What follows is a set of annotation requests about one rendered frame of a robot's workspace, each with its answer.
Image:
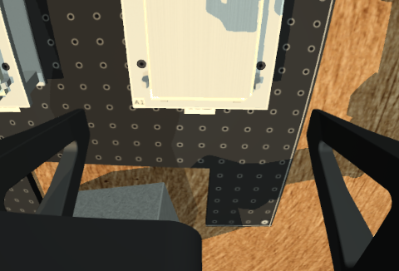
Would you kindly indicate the cream multi-well plate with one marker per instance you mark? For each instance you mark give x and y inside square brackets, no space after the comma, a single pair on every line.
[3,92]

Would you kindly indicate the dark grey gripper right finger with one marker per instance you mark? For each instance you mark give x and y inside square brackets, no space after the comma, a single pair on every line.
[378,157]

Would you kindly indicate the cream plate with grid of square wells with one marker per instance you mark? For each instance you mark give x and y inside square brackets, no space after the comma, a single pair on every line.
[203,98]

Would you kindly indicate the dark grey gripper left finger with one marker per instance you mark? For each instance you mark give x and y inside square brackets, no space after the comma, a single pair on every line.
[22,153]

